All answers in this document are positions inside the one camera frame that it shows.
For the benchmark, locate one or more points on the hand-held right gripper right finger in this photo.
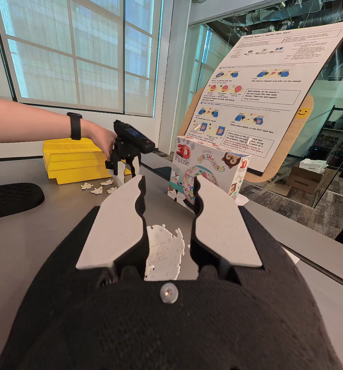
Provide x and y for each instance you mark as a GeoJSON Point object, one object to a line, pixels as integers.
{"type": "Point", "coordinates": [226, 234]}

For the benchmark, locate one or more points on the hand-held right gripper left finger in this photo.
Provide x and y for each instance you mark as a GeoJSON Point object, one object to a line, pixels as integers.
{"type": "Point", "coordinates": [113, 234]}

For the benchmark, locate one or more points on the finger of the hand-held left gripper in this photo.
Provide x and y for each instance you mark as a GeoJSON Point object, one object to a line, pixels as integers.
{"type": "Point", "coordinates": [136, 167]}
{"type": "Point", "coordinates": [120, 175]}

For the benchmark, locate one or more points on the pile of white puzzle pieces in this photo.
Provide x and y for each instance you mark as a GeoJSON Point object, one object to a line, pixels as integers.
{"type": "Point", "coordinates": [97, 189]}

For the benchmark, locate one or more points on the partly built puzzle ball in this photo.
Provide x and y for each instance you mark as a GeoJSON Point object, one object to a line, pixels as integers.
{"type": "Point", "coordinates": [165, 254]}

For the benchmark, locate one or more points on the person's left forearm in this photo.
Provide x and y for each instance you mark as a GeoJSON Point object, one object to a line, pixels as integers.
{"type": "Point", "coordinates": [29, 121]}

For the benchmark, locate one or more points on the colourful puzzle box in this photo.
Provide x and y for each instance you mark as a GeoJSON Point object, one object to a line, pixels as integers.
{"type": "Point", "coordinates": [188, 173]}

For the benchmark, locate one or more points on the person's left hand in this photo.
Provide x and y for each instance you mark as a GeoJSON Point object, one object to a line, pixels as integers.
{"type": "Point", "coordinates": [100, 138]}

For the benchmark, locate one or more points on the yellow plastic bin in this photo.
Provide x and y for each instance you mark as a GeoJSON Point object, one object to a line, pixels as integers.
{"type": "Point", "coordinates": [73, 162]}

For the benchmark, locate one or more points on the black wristband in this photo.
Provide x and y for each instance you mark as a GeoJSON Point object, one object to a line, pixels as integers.
{"type": "Point", "coordinates": [75, 125]}

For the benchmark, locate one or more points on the cardboard box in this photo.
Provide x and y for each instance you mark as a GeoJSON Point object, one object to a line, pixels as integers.
{"type": "Point", "coordinates": [304, 180]}

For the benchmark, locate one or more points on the large glass window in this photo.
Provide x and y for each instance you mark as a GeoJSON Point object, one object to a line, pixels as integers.
{"type": "Point", "coordinates": [73, 52]}

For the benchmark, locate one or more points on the white flat box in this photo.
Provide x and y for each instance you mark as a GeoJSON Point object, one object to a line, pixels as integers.
{"type": "Point", "coordinates": [313, 165]}

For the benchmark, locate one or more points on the yellow smiley sticker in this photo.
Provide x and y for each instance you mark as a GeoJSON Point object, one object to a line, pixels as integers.
{"type": "Point", "coordinates": [302, 112]}

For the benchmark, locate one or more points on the printed instruction poster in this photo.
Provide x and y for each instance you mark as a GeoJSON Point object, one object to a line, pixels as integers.
{"type": "Point", "coordinates": [275, 86]}

